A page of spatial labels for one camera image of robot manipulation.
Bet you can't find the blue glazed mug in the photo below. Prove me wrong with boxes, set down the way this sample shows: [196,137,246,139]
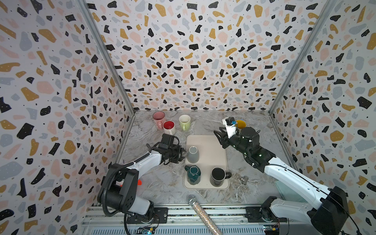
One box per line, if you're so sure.
[236,120,247,129]

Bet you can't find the white mug red inside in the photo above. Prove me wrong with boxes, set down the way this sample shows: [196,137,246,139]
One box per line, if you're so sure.
[163,120,176,136]

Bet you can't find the light green mug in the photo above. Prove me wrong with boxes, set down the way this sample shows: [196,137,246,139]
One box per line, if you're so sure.
[179,114,191,131]

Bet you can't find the pink mug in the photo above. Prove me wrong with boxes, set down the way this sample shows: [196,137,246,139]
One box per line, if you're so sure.
[152,111,166,130]

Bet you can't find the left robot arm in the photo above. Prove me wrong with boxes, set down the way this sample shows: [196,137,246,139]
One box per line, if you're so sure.
[98,134,185,222]

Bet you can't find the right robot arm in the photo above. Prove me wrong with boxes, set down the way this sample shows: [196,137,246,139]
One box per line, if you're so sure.
[213,125,349,235]

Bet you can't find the dark green mug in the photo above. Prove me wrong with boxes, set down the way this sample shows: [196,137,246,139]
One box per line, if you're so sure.
[185,165,201,185]

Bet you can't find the black mug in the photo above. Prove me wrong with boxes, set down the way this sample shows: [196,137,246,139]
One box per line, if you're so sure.
[210,167,232,187]

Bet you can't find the grey frosted cup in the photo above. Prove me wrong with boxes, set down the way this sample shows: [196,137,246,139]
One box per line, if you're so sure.
[187,146,199,164]

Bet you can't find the beige rectangular tray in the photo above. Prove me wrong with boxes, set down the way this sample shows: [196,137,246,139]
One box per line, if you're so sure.
[183,135,230,190]

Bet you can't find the small clear glass piece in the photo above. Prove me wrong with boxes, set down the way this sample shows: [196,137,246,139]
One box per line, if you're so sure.
[239,176,249,186]

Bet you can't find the red shark plush toy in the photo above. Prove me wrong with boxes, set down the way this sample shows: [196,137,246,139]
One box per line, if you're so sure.
[116,180,143,187]

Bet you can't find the teal folded cloth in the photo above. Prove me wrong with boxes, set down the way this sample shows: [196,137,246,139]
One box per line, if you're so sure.
[275,181,306,203]

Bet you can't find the glitter filled tube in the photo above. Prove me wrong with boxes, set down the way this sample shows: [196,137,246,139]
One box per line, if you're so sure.
[188,195,223,235]

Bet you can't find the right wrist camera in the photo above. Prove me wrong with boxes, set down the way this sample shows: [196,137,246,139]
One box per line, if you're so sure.
[222,117,238,139]

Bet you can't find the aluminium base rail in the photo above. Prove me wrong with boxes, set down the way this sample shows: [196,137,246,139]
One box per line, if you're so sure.
[81,204,319,235]

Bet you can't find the aluminium corner post right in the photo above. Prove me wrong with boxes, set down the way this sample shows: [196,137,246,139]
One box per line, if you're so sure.
[268,1,336,116]

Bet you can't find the aluminium corner post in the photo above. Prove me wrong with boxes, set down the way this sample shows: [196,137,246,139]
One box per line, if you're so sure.
[268,1,336,116]
[77,0,136,115]

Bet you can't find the aluminium corner post left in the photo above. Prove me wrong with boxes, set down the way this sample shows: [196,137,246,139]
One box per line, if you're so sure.
[77,0,136,115]

